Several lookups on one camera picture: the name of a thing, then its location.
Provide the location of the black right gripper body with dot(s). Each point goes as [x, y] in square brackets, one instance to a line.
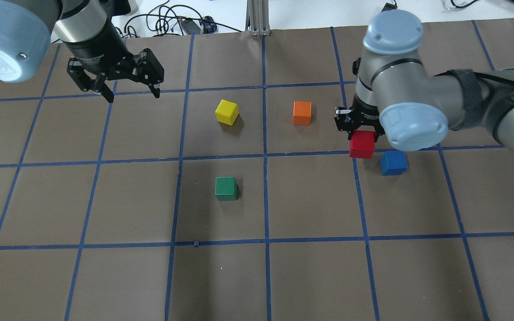
[364, 117]

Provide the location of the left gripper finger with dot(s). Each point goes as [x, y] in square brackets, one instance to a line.
[105, 91]
[154, 87]

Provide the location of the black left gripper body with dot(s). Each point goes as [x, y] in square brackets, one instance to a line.
[97, 52]

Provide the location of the red wooden block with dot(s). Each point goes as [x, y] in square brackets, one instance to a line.
[362, 144]

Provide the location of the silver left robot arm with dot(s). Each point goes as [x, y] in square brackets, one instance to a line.
[86, 29]

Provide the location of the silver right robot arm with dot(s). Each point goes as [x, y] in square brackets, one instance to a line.
[415, 111]

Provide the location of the blue wooden block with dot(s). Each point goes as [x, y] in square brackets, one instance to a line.
[393, 163]

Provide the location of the orange wooden block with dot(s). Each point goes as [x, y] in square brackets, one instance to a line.
[302, 113]

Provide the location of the yellow wooden block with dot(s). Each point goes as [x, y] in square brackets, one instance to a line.
[227, 112]

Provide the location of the green wooden block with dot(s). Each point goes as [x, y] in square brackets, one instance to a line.
[226, 189]

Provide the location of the black power adapter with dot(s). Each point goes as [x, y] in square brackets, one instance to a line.
[190, 26]

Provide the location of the aluminium frame post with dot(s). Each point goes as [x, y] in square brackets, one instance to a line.
[257, 18]

